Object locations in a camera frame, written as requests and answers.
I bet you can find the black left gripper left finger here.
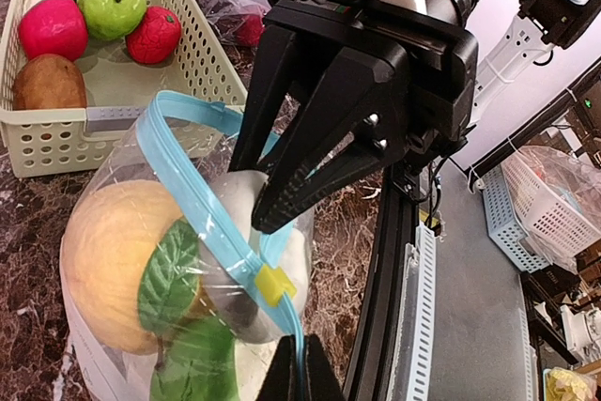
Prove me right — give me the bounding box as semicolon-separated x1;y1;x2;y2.
257;335;298;401

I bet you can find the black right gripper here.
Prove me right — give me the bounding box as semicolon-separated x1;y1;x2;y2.
229;0;478;233

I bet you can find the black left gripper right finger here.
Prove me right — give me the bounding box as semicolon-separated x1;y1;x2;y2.
302;334;345;401

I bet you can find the white garlic toy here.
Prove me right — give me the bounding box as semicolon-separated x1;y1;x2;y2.
199;170;311;345

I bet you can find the green leafy vegetable toy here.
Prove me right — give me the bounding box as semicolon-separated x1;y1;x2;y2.
149;316;239;401

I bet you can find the clear zip bag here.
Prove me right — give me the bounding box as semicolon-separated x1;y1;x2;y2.
196;0;269;47
60;91;314;400

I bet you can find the yellow peach toy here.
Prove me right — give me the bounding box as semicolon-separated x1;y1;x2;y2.
62;180;182;355

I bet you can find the round red fruit toy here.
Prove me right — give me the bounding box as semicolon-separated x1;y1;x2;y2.
18;0;88;62

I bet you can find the light blue perforated basket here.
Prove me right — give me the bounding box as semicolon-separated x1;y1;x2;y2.
482;166;549;273

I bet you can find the white perforated storage basket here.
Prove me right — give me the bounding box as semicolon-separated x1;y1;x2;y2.
501;146;600;273

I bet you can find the brown potato toy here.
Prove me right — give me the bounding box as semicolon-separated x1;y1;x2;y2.
13;54;87;110

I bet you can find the pale green perforated basket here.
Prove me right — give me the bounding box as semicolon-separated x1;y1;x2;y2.
1;0;246;178

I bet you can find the black table edge rail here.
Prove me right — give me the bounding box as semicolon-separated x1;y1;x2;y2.
343;162;418;400

